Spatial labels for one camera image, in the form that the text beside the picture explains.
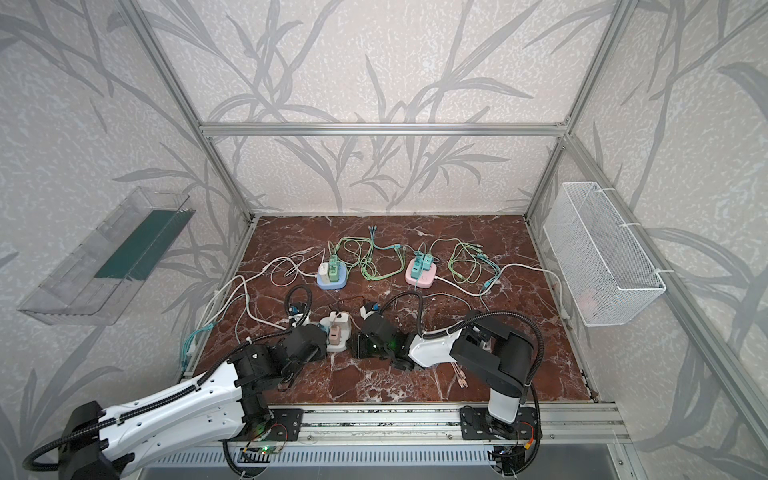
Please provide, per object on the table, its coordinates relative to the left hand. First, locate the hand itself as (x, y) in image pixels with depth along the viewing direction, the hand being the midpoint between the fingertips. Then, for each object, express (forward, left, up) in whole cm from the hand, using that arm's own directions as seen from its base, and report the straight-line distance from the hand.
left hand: (331, 329), depth 80 cm
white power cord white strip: (+21, +33, -8) cm, 40 cm away
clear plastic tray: (+9, +45, +23) cm, 51 cm away
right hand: (+1, -4, -6) cm, 7 cm away
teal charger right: (+26, -28, -3) cm, 38 cm away
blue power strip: (+19, +3, -8) cm, 21 cm away
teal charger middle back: (+25, -25, -1) cm, 35 cm away
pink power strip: (+23, -26, -6) cm, 35 cm away
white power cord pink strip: (+26, -55, -10) cm, 61 cm away
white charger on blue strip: (+19, +6, -2) cm, 20 cm away
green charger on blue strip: (+21, +3, -2) cm, 21 cm away
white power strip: (+4, -3, -1) cm, 5 cm away
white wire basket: (+2, -62, +27) cm, 67 cm away
